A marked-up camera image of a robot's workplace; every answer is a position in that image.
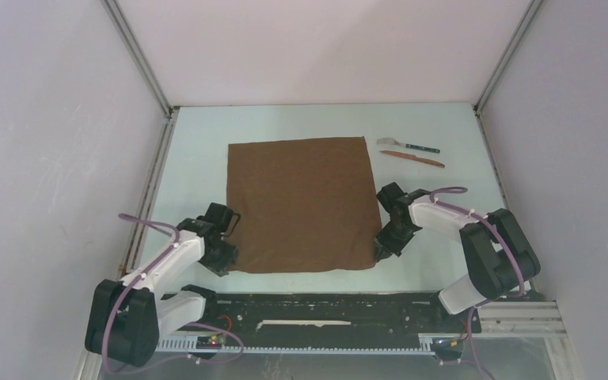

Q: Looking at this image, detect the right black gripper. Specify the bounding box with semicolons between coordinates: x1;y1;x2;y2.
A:
374;219;415;262

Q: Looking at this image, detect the brown cloth napkin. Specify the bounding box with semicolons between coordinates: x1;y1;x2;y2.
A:
226;137;382;274

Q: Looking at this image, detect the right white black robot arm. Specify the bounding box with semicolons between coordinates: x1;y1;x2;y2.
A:
374;182;541;331

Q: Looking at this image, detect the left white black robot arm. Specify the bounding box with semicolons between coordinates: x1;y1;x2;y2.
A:
84;203;241;368

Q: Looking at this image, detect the brown wooden knife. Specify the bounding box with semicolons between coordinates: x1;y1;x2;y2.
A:
381;150;446;169

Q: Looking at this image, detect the grey cable duct strip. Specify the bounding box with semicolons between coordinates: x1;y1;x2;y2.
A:
155;335;435;355

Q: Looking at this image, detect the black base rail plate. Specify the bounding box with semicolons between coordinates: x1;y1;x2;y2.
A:
178;292;481;348

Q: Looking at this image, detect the aluminium frame profile front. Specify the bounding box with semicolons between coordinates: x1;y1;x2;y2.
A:
472;301;567;339

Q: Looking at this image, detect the left aluminium corner post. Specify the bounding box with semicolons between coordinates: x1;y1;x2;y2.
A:
101;0;173;117

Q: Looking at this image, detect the aluminium corner post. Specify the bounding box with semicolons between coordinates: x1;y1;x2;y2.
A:
101;0;173;117
473;0;545;117

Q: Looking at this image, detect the right aluminium corner post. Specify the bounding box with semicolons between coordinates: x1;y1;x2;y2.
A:
473;0;545;117

